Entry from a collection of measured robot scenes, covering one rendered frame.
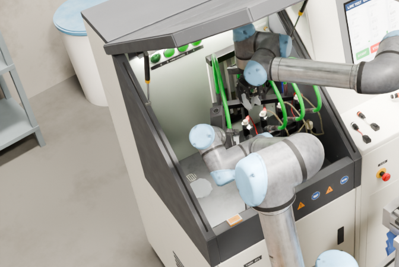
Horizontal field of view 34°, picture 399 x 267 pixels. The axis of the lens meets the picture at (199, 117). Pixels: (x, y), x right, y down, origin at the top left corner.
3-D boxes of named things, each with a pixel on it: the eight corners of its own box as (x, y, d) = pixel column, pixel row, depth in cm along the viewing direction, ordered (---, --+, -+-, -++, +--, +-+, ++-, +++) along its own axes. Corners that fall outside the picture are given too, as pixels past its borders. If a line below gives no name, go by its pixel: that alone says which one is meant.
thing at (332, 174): (221, 263, 239) (215, 236, 229) (215, 256, 242) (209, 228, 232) (353, 189, 258) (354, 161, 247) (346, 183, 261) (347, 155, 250)
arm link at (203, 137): (195, 155, 191) (182, 130, 193) (206, 156, 202) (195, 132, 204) (217, 143, 189) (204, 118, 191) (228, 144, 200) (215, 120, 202)
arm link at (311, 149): (333, 121, 156) (260, 124, 203) (295, 139, 153) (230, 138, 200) (351, 165, 156) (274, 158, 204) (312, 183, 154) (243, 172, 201)
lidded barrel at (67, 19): (124, 57, 494) (105, -19, 452) (164, 86, 459) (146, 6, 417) (65, 88, 474) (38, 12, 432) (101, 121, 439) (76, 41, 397)
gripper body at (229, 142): (218, 156, 218) (206, 155, 206) (214, 131, 219) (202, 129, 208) (239, 152, 215) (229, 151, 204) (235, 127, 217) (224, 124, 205)
